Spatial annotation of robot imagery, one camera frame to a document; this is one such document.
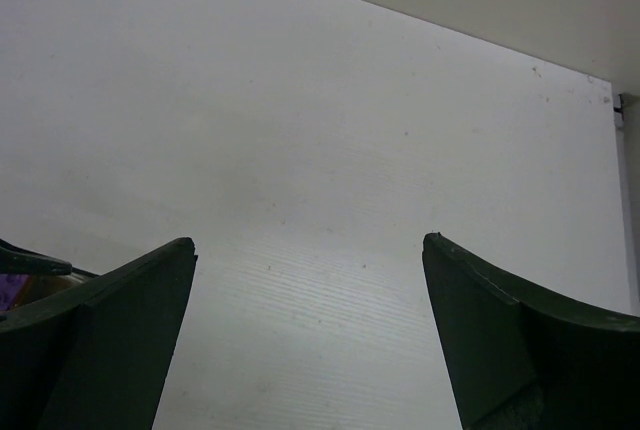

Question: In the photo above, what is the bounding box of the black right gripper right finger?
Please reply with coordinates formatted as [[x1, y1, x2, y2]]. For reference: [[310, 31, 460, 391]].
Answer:
[[422, 233, 639, 429]]

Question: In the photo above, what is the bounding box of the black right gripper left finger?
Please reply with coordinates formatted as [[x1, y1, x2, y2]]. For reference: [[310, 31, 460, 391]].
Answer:
[[1, 237, 197, 429]]

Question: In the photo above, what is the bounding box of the wooden tray container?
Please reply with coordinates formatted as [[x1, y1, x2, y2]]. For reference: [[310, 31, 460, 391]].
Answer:
[[4, 272, 96, 312]]

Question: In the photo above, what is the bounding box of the purple lego brick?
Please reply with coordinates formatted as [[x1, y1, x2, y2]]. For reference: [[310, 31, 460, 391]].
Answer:
[[0, 274, 29, 312]]

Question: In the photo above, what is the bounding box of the aluminium rail right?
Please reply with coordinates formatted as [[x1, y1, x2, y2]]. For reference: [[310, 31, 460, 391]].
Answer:
[[613, 92, 639, 315]]

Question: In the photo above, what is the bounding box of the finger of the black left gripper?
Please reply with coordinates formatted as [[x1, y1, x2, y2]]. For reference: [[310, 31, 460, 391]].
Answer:
[[0, 240, 73, 276]]

